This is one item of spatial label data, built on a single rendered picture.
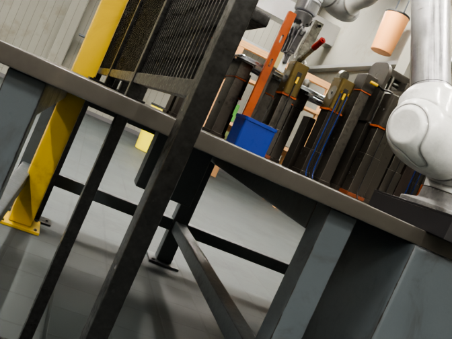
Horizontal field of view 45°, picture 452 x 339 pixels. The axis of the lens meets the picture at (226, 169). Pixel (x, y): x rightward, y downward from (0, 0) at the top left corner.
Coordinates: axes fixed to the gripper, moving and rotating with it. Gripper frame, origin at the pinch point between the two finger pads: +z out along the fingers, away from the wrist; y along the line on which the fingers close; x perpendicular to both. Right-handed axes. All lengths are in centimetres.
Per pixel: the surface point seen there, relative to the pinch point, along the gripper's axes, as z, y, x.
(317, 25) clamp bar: -14.1, -17.9, 0.7
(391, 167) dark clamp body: 20, -23, -48
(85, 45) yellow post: 24, 43, 67
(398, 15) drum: -223, 491, -318
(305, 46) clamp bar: -6.3, -16.0, 0.6
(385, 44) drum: -179, 493, -319
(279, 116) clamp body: 20.4, -19.0, -0.2
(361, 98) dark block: 2.4, -24.6, -23.7
